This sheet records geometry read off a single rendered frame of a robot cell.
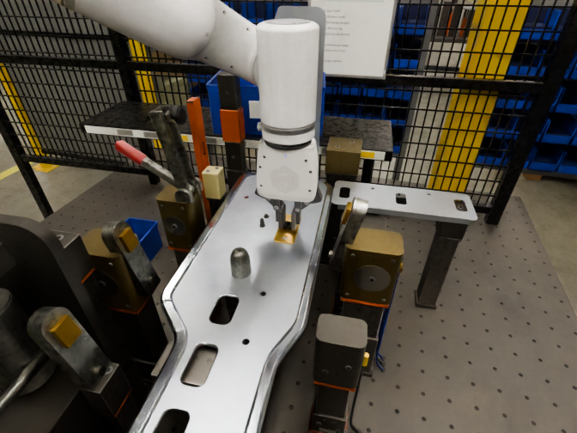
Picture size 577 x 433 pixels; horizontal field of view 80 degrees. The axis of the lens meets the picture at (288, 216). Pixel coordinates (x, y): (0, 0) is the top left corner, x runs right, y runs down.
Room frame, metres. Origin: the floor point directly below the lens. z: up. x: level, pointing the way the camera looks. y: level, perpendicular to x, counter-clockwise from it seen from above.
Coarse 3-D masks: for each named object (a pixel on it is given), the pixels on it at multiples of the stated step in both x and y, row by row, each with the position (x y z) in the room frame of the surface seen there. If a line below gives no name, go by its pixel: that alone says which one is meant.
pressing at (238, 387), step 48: (240, 192) 0.64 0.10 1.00; (240, 240) 0.48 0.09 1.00; (192, 288) 0.37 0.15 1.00; (240, 288) 0.37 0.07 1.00; (288, 288) 0.37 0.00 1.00; (192, 336) 0.28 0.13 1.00; (240, 336) 0.28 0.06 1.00; (288, 336) 0.28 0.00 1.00; (240, 384) 0.21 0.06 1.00; (144, 432) 0.16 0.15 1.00; (192, 432) 0.16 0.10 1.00; (240, 432) 0.16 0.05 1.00
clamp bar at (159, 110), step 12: (156, 108) 0.56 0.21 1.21; (168, 108) 0.57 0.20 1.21; (180, 108) 0.55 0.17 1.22; (156, 120) 0.54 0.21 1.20; (168, 120) 0.55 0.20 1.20; (180, 120) 0.54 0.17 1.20; (156, 132) 0.54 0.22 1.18; (168, 132) 0.54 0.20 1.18; (168, 144) 0.54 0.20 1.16; (180, 144) 0.56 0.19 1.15; (168, 156) 0.54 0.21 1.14; (180, 156) 0.56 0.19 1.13; (180, 168) 0.54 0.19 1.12; (180, 180) 0.54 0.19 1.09; (192, 180) 0.56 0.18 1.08
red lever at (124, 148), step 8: (120, 144) 0.57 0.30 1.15; (128, 144) 0.58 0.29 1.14; (120, 152) 0.57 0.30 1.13; (128, 152) 0.57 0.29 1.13; (136, 152) 0.57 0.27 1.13; (136, 160) 0.56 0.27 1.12; (144, 160) 0.56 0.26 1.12; (152, 168) 0.56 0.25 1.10; (160, 168) 0.56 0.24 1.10; (160, 176) 0.56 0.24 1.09; (168, 176) 0.55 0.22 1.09
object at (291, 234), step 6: (288, 216) 0.55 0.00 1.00; (288, 222) 0.52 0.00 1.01; (282, 228) 0.51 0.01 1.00; (288, 228) 0.50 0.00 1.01; (276, 234) 0.49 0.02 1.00; (282, 234) 0.49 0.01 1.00; (288, 234) 0.49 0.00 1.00; (294, 234) 0.49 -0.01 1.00; (276, 240) 0.48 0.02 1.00; (282, 240) 0.48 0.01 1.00; (288, 240) 0.48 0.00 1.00; (294, 240) 0.48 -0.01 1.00
